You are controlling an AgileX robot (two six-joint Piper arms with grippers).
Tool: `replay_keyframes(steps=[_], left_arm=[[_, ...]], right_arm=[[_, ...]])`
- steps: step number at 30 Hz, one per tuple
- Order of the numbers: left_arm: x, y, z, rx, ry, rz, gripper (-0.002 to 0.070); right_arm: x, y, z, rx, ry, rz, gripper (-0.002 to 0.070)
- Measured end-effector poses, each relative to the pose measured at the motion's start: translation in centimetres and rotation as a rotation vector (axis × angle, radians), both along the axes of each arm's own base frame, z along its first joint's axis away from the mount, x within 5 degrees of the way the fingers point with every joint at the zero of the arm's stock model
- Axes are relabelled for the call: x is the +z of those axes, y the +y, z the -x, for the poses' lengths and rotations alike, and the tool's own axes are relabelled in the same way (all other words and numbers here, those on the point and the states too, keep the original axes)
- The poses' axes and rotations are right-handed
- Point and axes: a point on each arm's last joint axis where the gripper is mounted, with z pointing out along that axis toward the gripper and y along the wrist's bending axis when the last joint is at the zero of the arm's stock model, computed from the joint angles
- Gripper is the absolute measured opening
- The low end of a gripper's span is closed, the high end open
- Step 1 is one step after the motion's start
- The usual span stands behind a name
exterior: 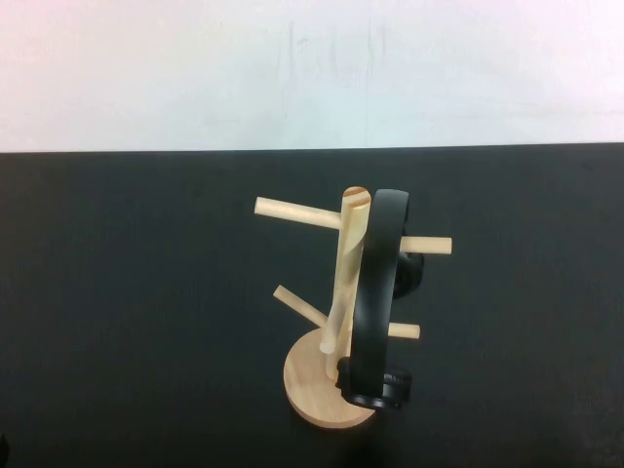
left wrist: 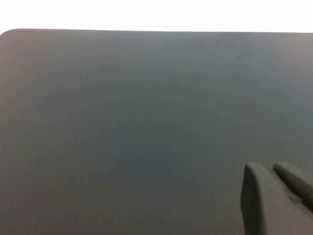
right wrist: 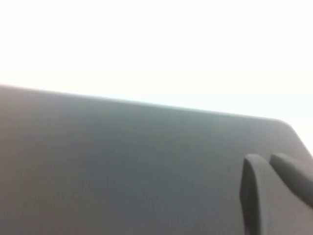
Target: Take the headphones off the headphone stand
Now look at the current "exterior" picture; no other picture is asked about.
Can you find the black over-ear headphones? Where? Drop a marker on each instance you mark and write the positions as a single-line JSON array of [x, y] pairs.
[[378, 273]]

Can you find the light wooden peg stand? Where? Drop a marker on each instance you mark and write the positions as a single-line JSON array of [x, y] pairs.
[[312, 375]]

